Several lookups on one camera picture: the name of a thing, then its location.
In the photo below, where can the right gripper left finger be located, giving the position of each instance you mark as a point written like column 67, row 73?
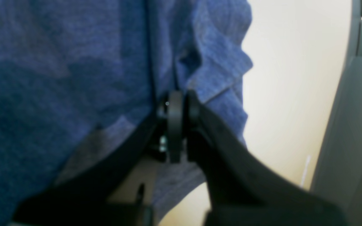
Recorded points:
column 115, row 192

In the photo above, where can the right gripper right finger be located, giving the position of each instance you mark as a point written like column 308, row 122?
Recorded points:
column 242, row 190

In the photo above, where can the blue heathered T-shirt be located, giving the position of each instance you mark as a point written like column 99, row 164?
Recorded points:
column 78, row 76

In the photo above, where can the aluminium frame post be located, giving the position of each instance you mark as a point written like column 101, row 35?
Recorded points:
column 338, row 173

